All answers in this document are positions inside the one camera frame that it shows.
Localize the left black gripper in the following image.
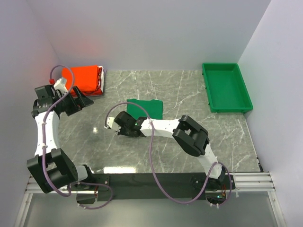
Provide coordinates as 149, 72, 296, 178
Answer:
54, 86, 94, 116

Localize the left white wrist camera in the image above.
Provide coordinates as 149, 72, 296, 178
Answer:
49, 77, 68, 94

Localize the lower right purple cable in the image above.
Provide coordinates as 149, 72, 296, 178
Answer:
208, 170, 241, 208

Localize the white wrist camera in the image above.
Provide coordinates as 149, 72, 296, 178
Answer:
49, 77, 68, 94
104, 117, 120, 132

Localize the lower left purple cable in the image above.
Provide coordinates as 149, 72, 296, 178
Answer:
76, 182, 114, 210

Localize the folded red white t shirt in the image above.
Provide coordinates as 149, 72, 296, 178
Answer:
83, 66, 104, 96

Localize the green t shirt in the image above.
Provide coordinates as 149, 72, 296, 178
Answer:
126, 99, 163, 120

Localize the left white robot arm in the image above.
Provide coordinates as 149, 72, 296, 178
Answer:
27, 85, 95, 193

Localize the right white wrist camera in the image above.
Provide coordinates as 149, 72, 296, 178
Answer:
104, 117, 120, 132

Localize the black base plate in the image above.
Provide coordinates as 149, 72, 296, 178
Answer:
71, 173, 236, 201

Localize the folded orange t shirt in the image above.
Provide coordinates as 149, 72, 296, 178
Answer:
71, 65, 99, 94

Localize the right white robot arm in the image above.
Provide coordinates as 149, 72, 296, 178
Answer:
107, 111, 217, 173

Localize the green plastic bin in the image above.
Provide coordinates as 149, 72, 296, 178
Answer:
202, 63, 253, 114

